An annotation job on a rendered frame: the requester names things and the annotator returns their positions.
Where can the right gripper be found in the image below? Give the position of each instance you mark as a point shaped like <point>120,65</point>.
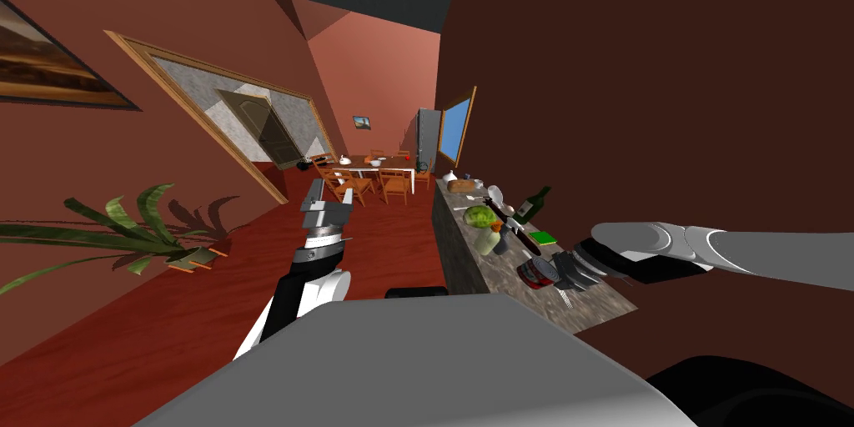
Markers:
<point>579,268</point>

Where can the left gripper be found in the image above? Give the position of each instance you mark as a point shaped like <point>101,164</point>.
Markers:
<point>325,215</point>

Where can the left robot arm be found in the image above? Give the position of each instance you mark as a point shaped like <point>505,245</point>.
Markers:
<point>313,283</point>

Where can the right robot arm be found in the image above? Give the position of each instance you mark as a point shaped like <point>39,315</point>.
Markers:
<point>734,250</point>

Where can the red tin can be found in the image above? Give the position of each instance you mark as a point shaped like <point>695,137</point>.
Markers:
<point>538,273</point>

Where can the wooden chair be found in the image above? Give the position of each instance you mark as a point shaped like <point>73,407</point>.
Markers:
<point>353,187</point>
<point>424,177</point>
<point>393,185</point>

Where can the green book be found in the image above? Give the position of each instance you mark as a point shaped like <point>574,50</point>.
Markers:
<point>542,238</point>

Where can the wooden dining table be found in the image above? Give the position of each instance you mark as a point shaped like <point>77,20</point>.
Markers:
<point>390,163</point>

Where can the brown door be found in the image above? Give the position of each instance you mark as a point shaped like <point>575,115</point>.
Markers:
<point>263,127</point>

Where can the small framed picture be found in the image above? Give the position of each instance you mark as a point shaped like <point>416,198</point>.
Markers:
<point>362,123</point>

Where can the dark red long knife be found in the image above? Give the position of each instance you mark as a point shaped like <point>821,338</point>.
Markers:
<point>514,227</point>

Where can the dark green bottle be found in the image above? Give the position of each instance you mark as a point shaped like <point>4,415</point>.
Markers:
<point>532,207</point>

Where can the pale green mug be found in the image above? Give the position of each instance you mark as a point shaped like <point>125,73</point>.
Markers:
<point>486,241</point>

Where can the green lettuce head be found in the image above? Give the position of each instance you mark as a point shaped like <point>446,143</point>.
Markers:
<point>480,216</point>

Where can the grey refrigerator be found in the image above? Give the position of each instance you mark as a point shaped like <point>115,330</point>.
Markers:
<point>428,137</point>

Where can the brown bread loaf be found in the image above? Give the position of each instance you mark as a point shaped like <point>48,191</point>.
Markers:
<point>460,185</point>

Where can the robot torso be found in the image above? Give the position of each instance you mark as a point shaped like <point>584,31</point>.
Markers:
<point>413,367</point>

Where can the green potted plant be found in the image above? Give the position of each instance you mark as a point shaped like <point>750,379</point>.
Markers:
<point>127,227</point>

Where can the large framed landscape picture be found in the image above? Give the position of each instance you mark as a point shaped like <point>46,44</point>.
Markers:
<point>47,70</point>

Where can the blue window with wooden frame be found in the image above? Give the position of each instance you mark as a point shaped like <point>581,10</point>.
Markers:
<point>455,128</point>

